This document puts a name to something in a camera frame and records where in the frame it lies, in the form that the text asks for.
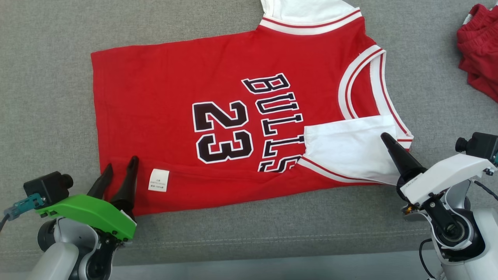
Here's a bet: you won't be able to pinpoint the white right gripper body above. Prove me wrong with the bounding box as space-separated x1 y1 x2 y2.
397 154 498 207

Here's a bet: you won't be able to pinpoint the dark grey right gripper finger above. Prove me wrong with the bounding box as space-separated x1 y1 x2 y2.
380 133 413 183
384 133 428 175

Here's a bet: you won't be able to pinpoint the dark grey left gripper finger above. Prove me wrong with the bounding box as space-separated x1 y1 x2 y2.
86 163 114 200
110 156 139 212

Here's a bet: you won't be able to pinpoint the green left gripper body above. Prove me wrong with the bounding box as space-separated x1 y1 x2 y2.
35 194 137 242

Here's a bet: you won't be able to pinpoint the red Bulls jersey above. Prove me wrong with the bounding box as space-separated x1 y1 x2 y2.
91 0 414 217

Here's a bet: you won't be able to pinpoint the red shorts with white stripes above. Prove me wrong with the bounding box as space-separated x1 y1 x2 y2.
456 3 498 103

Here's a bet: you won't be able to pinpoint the grey fabric sofa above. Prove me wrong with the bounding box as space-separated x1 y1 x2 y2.
0 0 498 280

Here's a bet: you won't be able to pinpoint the right camera cable teal connector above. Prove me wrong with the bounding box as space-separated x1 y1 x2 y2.
473 152 498 203

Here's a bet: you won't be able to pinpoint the camera cable teal connector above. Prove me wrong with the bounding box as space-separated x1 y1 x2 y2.
0 193 45 234
473 152 498 203

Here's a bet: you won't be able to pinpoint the left camera cable teal connector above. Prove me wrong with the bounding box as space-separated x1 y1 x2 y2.
0 193 45 234

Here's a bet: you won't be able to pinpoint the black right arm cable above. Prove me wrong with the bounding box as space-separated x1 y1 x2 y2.
418 239 438 280

